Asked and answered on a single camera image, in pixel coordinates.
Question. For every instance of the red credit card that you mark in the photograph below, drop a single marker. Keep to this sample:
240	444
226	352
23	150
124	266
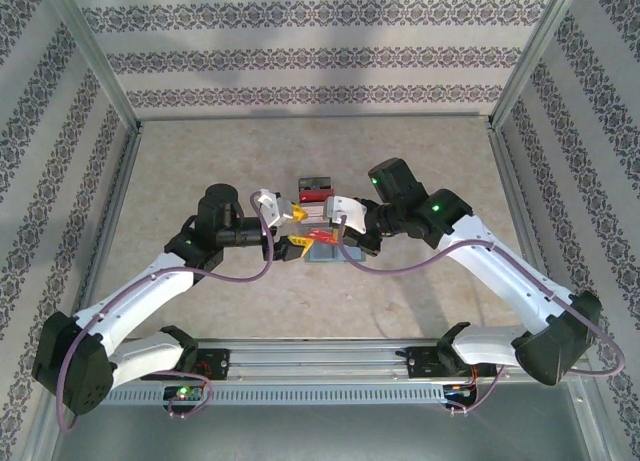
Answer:
311	197
322	237

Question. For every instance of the green leather card holder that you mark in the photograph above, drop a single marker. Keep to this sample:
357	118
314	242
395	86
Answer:
325	255

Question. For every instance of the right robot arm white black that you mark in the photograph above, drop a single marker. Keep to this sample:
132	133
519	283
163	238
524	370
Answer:
500	271

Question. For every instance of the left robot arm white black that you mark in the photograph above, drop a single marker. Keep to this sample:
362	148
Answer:
135	296

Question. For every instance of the dark grey credit card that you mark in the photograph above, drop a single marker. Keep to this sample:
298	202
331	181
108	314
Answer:
315	183

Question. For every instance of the red and white box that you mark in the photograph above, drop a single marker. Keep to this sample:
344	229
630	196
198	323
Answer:
320	204
317	218

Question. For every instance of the right controller board orange light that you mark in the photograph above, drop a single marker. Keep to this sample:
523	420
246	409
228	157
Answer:
457	390

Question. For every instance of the left controller board green light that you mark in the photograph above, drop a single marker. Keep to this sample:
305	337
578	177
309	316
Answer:
182	393

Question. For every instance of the grey metal shelf panel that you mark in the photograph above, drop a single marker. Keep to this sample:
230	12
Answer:
320	431

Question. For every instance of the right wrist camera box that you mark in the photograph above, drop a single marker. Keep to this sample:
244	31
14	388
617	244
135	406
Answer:
347	211

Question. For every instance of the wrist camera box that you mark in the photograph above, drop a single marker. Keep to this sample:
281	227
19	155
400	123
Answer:
272	208
347	211

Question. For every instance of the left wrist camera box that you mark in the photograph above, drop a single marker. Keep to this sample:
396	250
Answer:
272	208

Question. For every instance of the aluminium back rail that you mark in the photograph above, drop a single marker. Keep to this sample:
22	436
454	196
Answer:
320	116

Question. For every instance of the left aluminium side rail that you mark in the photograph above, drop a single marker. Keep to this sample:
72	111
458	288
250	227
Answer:
107	221

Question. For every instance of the aluminium side rail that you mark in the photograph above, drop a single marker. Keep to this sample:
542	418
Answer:
107	221
511	181

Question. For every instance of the right aluminium side rail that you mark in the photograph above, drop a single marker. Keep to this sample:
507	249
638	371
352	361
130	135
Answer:
511	181

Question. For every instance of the aluminium mounting rail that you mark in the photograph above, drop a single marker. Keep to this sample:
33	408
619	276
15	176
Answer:
320	361

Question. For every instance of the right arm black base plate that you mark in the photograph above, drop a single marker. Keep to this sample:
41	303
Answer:
420	363

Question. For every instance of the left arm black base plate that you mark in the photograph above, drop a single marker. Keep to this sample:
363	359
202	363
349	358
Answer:
220	363

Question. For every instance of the left aluminium frame post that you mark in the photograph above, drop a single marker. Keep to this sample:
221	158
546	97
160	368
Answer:
95	56

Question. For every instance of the aluminium frame post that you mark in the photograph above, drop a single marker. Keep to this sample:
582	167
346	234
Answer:
531	56
95	56

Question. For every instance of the right aluminium frame post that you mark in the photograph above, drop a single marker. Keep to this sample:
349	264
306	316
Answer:
531	56

